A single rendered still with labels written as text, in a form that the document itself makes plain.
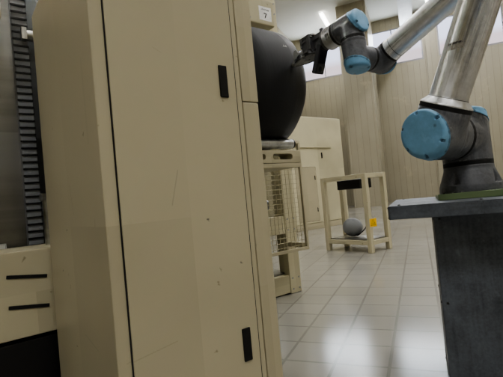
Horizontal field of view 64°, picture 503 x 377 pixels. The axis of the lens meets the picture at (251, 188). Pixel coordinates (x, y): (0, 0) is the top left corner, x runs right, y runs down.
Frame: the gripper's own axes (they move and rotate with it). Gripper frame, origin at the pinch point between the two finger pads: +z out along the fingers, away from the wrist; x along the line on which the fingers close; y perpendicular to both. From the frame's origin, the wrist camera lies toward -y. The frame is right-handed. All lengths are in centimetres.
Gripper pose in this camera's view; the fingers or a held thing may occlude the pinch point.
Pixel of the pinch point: (294, 66)
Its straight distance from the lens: 182.4
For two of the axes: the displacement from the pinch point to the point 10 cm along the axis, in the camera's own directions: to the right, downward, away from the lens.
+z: -5.9, 1.8, 7.9
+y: -1.6, -9.8, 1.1
